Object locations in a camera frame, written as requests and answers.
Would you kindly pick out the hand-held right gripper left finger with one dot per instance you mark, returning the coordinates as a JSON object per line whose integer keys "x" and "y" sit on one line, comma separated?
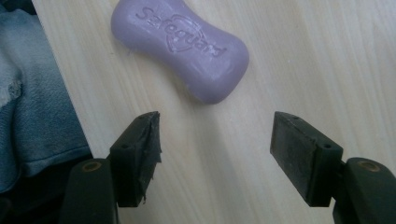
{"x": 132, "y": 161}

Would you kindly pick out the blue-grey cloth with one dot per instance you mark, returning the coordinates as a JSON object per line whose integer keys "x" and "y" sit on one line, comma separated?
{"x": 34, "y": 105}

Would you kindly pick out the purple soap bar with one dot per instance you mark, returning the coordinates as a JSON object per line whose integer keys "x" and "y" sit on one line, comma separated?
{"x": 180, "y": 49}

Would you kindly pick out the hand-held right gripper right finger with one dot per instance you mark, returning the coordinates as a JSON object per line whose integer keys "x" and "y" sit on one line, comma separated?
{"x": 303, "y": 158}

